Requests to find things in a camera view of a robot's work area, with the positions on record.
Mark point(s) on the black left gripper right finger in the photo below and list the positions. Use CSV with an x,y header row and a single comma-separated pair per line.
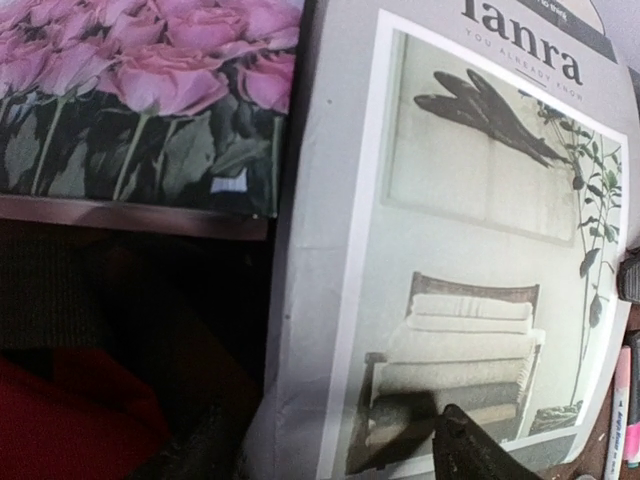
x,y
463,450

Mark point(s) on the red backpack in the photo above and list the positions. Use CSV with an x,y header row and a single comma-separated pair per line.
x,y
111,344

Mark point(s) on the pink roses designer book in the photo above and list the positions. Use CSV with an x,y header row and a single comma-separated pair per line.
x,y
161,116

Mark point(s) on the grey ianra magazine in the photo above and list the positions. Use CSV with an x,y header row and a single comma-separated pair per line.
x,y
467,187

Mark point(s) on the black pink highlighter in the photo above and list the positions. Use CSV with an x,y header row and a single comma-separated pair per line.
x,y
631,447

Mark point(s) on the white pink marker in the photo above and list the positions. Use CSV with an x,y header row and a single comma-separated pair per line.
x,y
619,413

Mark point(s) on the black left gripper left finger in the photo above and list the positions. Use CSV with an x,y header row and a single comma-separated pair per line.
x,y
207,450

